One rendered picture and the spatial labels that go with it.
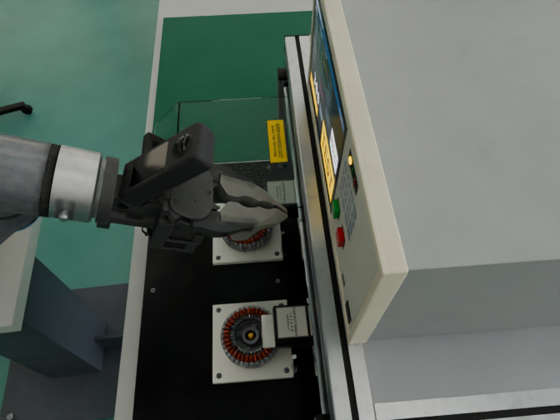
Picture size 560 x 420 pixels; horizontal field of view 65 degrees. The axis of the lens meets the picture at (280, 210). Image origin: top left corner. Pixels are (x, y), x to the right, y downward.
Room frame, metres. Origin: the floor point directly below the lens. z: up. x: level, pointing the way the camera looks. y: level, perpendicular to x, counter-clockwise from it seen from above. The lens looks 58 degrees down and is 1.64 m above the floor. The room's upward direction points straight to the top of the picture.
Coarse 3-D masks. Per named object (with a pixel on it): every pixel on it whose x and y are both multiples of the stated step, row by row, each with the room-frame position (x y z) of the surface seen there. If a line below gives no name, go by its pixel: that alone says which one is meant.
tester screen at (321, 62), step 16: (320, 16) 0.52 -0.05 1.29; (320, 32) 0.50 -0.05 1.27; (320, 48) 0.49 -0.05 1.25; (320, 64) 0.48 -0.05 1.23; (320, 80) 0.47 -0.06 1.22; (320, 96) 0.46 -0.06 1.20; (336, 96) 0.37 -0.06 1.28; (320, 112) 0.45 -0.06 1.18; (336, 112) 0.36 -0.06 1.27; (336, 128) 0.35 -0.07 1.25; (320, 144) 0.42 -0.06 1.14; (336, 144) 0.34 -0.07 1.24
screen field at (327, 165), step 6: (324, 126) 0.41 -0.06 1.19; (324, 132) 0.41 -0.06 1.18; (324, 138) 0.40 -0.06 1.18; (324, 144) 0.40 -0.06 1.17; (324, 150) 0.39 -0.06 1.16; (324, 156) 0.39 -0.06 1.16; (324, 162) 0.38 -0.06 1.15; (330, 162) 0.35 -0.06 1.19; (330, 168) 0.35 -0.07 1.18; (330, 174) 0.34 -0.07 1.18; (330, 180) 0.34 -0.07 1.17; (330, 186) 0.33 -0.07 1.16; (330, 192) 0.33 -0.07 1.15; (330, 198) 0.32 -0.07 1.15
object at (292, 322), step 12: (276, 312) 0.26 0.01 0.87; (288, 312) 0.26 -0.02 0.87; (300, 312) 0.26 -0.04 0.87; (264, 324) 0.25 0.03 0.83; (276, 324) 0.24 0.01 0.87; (288, 324) 0.24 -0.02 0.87; (300, 324) 0.24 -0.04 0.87; (264, 336) 0.23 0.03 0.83; (276, 336) 0.22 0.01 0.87; (288, 336) 0.22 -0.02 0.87; (300, 336) 0.22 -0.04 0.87; (276, 348) 0.21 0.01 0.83
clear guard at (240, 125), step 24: (288, 96) 0.60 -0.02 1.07; (168, 120) 0.56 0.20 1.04; (192, 120) 0.54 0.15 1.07; (216, 120) 0.54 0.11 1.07; (240, 120) 0.54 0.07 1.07; (264, 120) 0.54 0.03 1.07; (288, 120) 0.54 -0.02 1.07; (216, 144) 0.49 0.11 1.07; (240, 144) 0.49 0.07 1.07; (264, 144) 0.49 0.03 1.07; (288, 144) 0.49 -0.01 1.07; (240, 168) 0.44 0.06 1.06; (264, 168) 0.44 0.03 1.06; (288, 168) 0.44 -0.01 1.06; (288, 192) 0.39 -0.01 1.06
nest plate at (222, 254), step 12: (276, 228) 0.48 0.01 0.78; (216, 240) 0.45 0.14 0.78; (276, 240) 0.45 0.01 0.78; (216, 252) 0.42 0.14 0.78; (228, 252) 0.42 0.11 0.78; (240, 252) 0.42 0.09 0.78; (252, 252) 0.42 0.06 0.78; (264, 252) 0.42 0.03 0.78; (276, 252) 0.42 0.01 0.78; (216, 264) 0.40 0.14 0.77
